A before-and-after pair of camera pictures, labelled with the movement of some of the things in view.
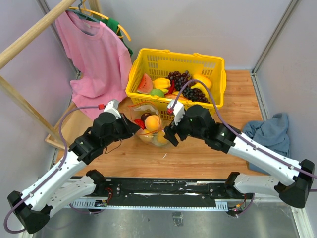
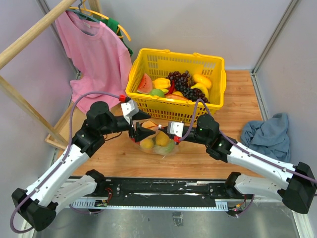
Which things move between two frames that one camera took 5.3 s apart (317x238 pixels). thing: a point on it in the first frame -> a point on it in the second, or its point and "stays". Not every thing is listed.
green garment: x=113 y=24 stays
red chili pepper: x=172 y=87 stays
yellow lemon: x=161 y=139 stays
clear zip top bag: x=148 y=116 -> x=161 y=143
